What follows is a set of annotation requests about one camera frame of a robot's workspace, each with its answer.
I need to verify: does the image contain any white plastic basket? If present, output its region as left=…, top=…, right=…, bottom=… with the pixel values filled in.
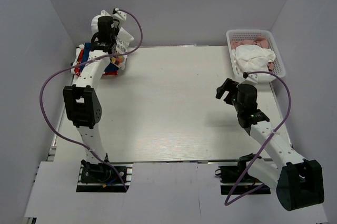
left=226, top=29, right=286, bottom=82

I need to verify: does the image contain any blue t-shirt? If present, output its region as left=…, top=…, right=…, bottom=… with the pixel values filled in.
left=78, top=43, right=92, bottom=63

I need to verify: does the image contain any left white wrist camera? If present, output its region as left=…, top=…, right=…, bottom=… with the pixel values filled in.
left=112, top=8, right=127, bottom=29

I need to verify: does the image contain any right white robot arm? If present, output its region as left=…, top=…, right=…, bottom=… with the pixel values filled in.
left=214, top=76, right=325, bottom=211

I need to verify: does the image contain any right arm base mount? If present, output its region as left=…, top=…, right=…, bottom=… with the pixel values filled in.
left=214, top=163, right=262, bottom=195

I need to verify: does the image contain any white printed t-shirt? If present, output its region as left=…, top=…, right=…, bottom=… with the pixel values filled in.
left=91, top=10, right=134, bottom=70

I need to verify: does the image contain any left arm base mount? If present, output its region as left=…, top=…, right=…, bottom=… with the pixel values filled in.
left=76, top=160, right=132, bottom=193

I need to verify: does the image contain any red and white folded shirt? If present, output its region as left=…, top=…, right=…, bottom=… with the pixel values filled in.
left=70, top=44, right=119, bottom=76

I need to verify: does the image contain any pink garment in basket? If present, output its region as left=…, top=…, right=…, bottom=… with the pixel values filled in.
left=231, top=36, right=274, bottom=72

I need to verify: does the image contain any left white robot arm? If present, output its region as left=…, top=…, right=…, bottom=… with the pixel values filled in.
left=63, top=16, right=120, bottom=181

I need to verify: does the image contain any white crumpled shirt in basket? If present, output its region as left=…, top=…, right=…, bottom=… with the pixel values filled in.
left=229, top=44, right=276, bottom=82

